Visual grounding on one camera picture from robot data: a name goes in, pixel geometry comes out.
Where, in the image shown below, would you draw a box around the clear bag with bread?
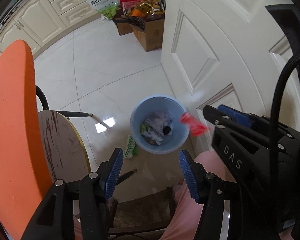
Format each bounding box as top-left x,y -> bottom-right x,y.
142,112 -> 174,146

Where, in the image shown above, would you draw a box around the pink trouser leg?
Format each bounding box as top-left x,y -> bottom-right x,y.
160,151 -> 226,240

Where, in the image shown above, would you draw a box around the orange round table mat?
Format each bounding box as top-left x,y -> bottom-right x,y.
0,40 -> 52,239

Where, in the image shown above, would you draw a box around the lower kitchen cabinets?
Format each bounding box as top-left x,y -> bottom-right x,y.
0,0 -> 99,57

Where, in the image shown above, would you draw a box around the red snack wrapper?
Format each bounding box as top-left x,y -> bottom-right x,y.
180,112 -> 209,137

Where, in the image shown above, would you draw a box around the green checkered wrapper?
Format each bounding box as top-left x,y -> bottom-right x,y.
124,135 -> 138,159

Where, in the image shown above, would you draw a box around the wooden round table top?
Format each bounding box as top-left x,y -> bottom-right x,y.
38,110 -> 91,183

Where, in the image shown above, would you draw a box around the white door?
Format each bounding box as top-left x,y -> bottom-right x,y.
160,0 -> 300,156

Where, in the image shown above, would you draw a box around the light blue trash bin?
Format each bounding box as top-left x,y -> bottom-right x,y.
130,94 -> 190,154

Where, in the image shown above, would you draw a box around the yellow green snack bag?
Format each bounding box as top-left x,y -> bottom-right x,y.
140,124 -> 148,136

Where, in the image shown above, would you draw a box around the brown cardboard box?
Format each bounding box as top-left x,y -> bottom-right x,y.
112,9 -> 165,52

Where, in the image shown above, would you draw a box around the black plastic bag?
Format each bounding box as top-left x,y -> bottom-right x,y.
163,126 -> 172,136

